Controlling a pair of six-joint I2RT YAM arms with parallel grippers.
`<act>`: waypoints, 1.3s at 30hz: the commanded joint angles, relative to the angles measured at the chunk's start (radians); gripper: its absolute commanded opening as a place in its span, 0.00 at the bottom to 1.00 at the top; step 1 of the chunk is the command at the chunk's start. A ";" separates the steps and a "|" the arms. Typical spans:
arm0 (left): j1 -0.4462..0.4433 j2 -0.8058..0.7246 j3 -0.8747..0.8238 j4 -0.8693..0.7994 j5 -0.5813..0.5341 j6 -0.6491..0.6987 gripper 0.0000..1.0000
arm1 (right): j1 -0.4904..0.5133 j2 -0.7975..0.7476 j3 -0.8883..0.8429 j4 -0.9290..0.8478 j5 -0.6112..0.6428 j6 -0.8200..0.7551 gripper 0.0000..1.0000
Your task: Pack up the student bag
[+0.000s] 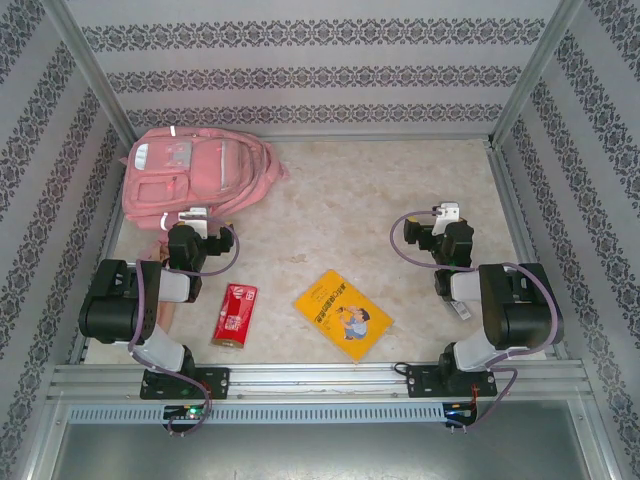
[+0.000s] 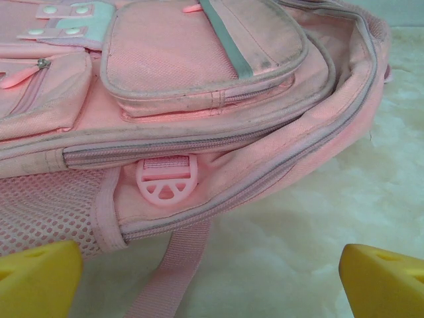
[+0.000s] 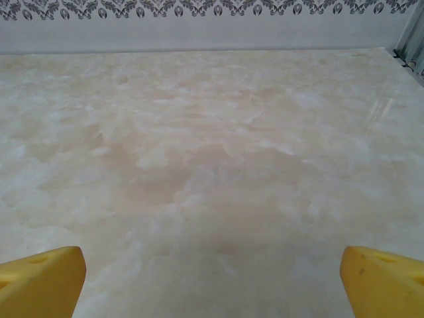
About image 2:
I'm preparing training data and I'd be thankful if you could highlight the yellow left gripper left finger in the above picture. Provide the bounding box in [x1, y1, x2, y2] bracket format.
[0, 240, 84, 318]

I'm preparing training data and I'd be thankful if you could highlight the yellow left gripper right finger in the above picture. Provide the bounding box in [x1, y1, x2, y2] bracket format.
[338, 243, 424, 318]

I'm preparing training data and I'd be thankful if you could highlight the pink school backpack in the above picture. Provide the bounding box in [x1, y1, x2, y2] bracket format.
[0, 0, 395, 318]

